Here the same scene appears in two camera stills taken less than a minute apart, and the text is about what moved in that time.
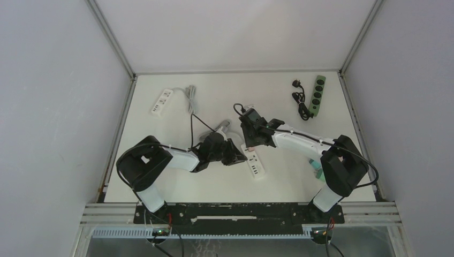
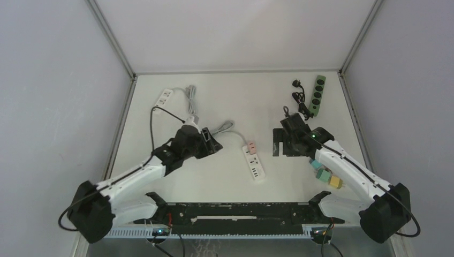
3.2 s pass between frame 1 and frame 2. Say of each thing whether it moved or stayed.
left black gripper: moved
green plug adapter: stayed
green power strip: stayed
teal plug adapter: stayed
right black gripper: moved
